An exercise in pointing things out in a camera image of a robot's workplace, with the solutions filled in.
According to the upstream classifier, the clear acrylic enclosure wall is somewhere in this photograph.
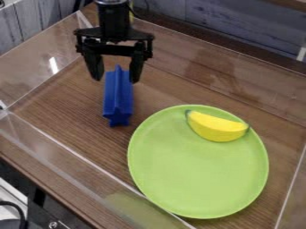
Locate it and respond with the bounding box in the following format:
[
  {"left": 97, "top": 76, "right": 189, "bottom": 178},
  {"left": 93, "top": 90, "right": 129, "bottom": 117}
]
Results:
[{"left": 0, "top": 7, "right": 306, "bottom": 229}]

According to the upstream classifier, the green plate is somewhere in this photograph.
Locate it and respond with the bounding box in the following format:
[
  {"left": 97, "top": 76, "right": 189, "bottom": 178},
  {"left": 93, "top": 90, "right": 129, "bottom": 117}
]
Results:
[{"left": 127, "top": 105, "right": 268, "bottom": 219}]

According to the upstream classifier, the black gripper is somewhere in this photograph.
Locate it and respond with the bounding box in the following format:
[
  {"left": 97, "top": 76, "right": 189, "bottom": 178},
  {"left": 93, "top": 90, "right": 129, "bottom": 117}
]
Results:
[{"left": 73, "top": 27, "right": 153, "bottom": 83}]

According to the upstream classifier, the black cable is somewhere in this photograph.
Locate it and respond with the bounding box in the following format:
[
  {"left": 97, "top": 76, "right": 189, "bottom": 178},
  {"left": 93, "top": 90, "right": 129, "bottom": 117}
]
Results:
[{"left": 0, "top": 200, "right": 28, "bottom": 229}]

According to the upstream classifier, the yellow banana-shaped sponge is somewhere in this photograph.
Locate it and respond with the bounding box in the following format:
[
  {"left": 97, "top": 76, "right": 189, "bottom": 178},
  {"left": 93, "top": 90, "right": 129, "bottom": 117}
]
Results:
[{"left": 185, "top": 110, "right": 250, "bottom": 142}]

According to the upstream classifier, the black metal equipment corner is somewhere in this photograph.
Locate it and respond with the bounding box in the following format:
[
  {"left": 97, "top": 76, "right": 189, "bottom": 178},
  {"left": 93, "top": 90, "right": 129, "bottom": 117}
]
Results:
[{"left": 28, "top": 190, "right": 91, "bottom": 229}]

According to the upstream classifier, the blue star-shaped block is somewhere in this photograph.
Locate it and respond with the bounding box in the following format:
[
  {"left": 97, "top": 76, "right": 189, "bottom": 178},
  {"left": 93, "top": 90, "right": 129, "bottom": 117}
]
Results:
[{"left": 103, "top": 64, "right": 133, "bottom": 127}]

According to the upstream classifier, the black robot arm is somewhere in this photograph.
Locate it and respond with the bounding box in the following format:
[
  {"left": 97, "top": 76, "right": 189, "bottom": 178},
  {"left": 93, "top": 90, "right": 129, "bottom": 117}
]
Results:
[{"left": 73, "top": 0, "right": 153, "bottom": 83}]

